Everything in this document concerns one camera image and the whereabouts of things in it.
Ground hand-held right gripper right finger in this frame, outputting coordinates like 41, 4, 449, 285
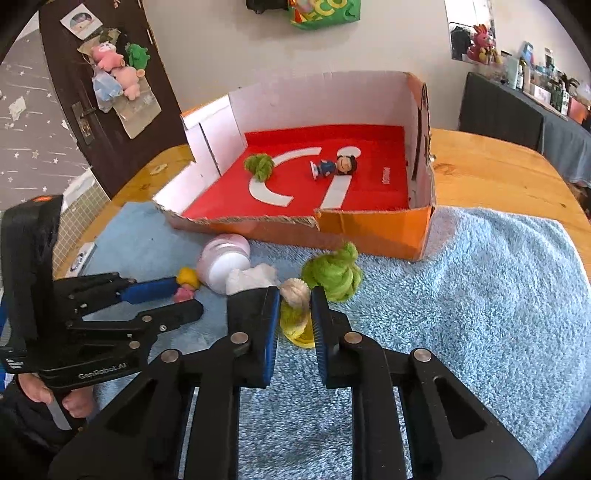
310, 286, 540, 480

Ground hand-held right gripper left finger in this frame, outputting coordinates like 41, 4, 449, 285
48, 286, 282, 480

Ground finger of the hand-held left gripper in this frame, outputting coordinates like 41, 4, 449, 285
54, 272, 180, 319
65, 300, 205, 344

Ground yellow round container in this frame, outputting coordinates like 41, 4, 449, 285
279, 302, 317, 349

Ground blonde doll figurine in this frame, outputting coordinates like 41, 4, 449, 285
173, 268, 201, 303

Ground large green yarn ball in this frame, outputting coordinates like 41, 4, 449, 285
301, 241, 365, 303

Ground pink round toy camera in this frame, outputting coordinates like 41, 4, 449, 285
196, 233, 252, 295

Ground orange cardboard box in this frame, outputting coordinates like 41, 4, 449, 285
152, 71, 437, 262

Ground person's left hand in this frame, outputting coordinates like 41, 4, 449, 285
17, 371, 98, 420

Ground cream fluffy pompom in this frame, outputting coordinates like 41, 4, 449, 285
281, 278, 311, 306

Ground small white gadget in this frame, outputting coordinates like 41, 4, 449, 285
69, 242, 97, 273

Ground white crumpled tissue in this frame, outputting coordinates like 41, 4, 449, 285
225, 263, 281, 296

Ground white mesh panel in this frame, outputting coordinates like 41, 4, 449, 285
51, 168, 112, 278

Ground blue fluffy towel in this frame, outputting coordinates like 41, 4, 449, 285
83, 200, 587, 480

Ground small green yarn pompom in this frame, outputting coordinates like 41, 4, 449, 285
243, 154, 274, 182

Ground dark-haired doll figurine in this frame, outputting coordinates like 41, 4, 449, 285
309, 155, 361, 182

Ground plush toys on door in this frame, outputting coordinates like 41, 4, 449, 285
78, 28, 162, 139

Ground pale blue plush toy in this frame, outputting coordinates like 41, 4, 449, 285
91, 74, 123, 102

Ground dark wooden door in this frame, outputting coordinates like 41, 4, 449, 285
39, 0, 185, 199

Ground pink plush toy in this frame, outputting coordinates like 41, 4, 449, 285
90, 41, 125, 72
113, 65, 146, 100

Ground green plush toy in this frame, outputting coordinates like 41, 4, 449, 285
126, 43, 151, 70

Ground round door sticker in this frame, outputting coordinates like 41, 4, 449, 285
60, 4, 103, 35

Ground black-clothed side table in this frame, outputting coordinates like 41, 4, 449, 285
458, 71, 591, 185

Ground green shopping bag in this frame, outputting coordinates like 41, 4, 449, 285
288, 0, 361, 32

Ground pink bunny plush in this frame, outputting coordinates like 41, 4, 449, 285
466, 24, 502, 65

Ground group of bottles and boxes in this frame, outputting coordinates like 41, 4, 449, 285
501, 41, 591, 125

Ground metal door handle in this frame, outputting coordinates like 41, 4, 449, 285
71, 102, 98, 139

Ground wall mirror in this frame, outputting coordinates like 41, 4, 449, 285
444, 0, 497, 62

